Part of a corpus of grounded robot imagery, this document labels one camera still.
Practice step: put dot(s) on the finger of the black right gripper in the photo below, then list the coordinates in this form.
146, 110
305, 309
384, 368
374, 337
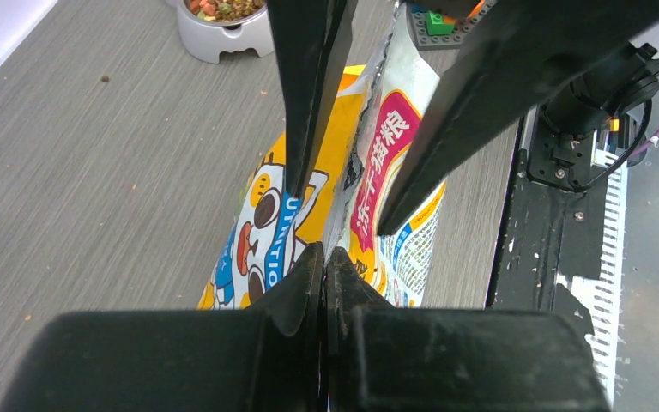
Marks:
521, 53
312, 40

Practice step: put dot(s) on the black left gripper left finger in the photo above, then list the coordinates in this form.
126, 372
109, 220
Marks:
266, 357

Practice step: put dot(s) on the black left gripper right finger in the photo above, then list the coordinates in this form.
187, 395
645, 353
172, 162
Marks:
384, 358

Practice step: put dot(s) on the cat food bag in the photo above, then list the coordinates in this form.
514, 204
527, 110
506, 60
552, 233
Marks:
374, 120

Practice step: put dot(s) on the pet food kibble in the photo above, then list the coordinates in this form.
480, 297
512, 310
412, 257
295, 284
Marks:
219, 11

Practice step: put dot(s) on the white double pet bowl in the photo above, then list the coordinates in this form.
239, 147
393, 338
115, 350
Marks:
207, 40

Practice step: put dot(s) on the grey lego baseplate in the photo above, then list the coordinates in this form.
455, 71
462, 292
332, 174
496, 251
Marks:
417, 27

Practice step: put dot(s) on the orange curved lego piece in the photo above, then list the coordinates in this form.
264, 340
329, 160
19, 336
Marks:
473, 13

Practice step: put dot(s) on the green lego brick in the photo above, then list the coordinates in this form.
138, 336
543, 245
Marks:
435, 25

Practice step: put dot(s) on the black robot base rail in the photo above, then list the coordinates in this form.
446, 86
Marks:
562, 252

